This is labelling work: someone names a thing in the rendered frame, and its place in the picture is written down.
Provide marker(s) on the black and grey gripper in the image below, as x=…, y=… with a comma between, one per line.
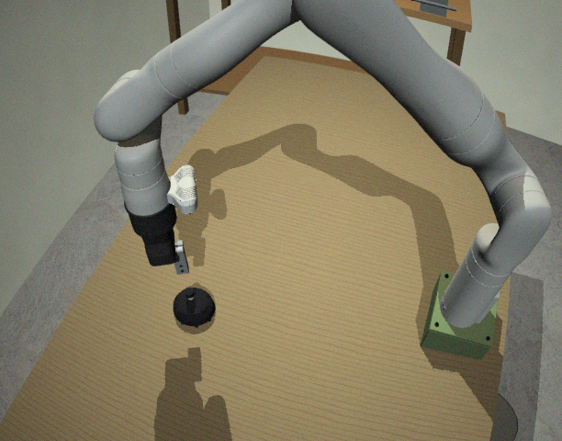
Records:
x=152, y=214

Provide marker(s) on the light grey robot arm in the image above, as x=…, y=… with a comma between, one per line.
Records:
x=377, y=36

